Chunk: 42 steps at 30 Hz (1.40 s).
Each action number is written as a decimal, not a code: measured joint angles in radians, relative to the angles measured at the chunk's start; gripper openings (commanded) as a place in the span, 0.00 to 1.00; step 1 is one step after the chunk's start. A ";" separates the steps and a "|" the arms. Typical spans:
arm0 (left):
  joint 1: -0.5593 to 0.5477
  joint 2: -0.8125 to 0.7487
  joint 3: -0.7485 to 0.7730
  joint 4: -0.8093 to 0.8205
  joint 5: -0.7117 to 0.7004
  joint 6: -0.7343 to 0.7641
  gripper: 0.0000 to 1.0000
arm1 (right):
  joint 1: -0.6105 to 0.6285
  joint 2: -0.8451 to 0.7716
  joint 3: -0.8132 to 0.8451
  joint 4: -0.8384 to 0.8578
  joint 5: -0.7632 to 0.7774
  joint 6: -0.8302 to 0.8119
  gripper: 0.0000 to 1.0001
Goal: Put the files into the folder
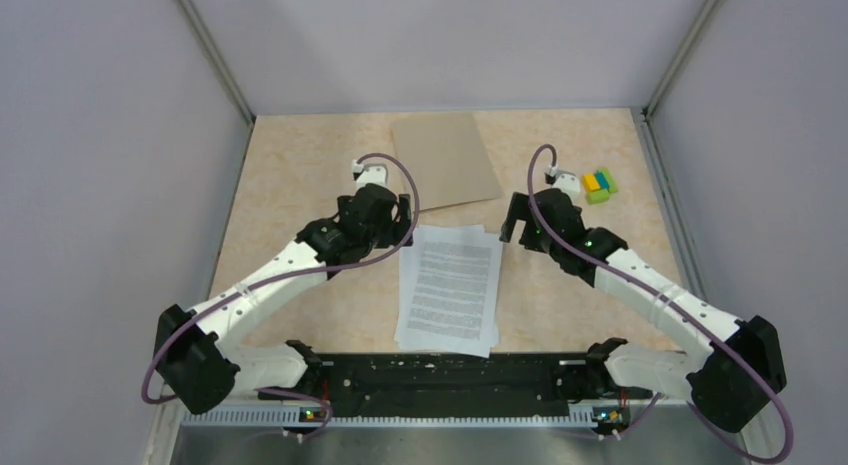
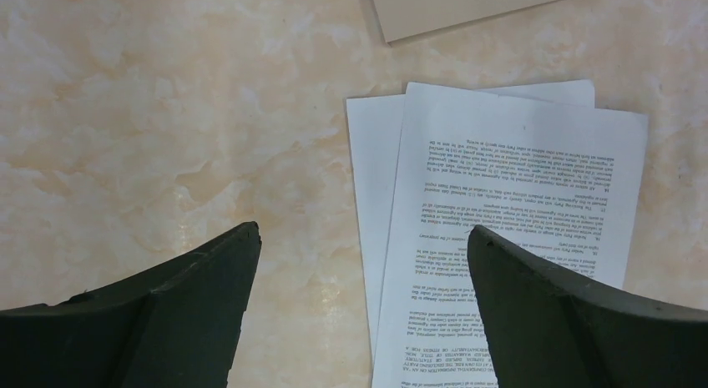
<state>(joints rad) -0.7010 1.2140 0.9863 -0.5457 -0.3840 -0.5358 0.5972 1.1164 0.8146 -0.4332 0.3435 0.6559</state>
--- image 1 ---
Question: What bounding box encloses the white printed paper stack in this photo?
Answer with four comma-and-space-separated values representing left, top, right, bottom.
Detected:
394, 225, 503, 358

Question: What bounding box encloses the brown paper folder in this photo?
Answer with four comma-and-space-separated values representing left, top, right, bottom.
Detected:
390, 112, 502, 210

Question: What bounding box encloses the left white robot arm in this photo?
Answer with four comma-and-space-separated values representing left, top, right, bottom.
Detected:
145, 183, 420, 414

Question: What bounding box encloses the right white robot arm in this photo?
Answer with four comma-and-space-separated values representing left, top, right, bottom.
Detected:
500, 188, 787, 433

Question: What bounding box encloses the green block short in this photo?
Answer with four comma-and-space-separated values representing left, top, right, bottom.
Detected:
586, 189, 611, 205

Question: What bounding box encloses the yellow block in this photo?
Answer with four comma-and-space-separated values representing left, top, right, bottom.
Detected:
582, 173, 604, 193

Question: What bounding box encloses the teal block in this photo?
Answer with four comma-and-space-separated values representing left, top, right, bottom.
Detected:
594, 170, 612, 191

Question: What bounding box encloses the green block long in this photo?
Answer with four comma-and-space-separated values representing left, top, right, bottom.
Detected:
596, 167, 618, 194

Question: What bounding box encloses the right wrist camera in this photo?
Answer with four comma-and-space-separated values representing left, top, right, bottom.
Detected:
545, 166, 582, 202

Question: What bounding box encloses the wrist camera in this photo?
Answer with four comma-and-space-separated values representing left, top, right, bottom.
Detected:
545, 166, 582, 202
351, 160, 388, 190

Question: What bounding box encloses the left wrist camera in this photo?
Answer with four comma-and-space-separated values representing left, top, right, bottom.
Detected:
351, 160, 388, 190

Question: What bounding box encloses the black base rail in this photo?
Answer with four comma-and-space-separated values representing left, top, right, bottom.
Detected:
294, 352, 652, 418

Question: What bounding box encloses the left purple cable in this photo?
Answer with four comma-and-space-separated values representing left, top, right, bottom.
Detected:
140, 152, 421, 443

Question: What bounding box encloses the white slotted cable duct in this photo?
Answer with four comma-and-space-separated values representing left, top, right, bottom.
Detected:
182, 404, 597, 429

